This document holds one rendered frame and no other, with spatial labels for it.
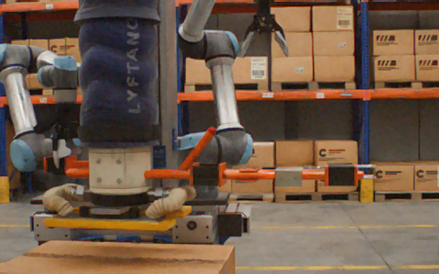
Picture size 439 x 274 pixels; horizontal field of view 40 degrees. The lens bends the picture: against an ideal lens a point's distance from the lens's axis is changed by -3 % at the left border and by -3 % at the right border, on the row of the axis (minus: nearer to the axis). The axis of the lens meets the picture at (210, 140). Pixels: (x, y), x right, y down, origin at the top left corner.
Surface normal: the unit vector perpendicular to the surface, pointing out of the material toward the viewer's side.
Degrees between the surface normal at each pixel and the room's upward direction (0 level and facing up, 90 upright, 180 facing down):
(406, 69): 91
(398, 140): 90
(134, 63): 73
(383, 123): 90
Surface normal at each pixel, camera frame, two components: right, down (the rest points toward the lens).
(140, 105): 0.66, -0.15
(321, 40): -0.13, 0.00
